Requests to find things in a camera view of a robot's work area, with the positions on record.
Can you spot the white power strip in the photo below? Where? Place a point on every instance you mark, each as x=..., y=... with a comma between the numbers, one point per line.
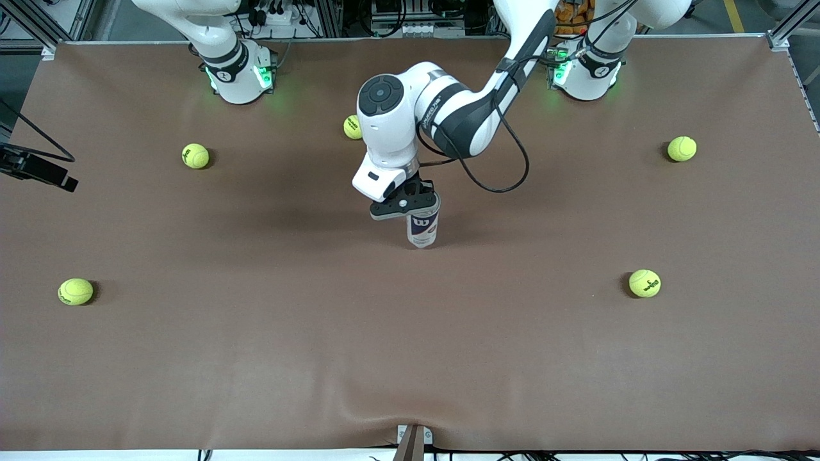
x=416, y=30

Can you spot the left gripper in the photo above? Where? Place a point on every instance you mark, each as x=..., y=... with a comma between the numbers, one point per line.
x=423, y=189

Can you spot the yellow tennis ball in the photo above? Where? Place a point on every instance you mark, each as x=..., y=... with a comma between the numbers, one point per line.
x=681, y=148
x=195, y=155
x=351, y=128
x=644, y=283
x=75, y=291

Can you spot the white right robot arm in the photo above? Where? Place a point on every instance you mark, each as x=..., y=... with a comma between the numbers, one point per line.
x=234, y=77

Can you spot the grey corner bracket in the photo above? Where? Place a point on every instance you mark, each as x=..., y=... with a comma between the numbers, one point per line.
x=49, y=52
x=778, y=42

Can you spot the brown table mat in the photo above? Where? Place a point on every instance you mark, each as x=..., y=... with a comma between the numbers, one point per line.
x=256, y=358

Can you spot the aluminium frame strut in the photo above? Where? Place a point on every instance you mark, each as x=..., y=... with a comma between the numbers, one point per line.
x=38, y=29
x=791, y=24

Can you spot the white blue tennis ball can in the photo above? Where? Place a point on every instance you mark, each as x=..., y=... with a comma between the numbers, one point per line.
x=423, y=234

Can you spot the grey bracket with brown bar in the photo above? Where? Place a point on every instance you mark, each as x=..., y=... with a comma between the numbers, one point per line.
x=413, y=445

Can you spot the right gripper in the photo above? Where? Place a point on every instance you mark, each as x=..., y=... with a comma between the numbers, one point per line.
x=31, y=168

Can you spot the orange mesh bag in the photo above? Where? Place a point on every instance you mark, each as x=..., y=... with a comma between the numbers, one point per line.
x=570, y=19

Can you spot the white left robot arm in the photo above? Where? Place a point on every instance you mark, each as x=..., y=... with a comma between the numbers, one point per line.
x=391, y=128

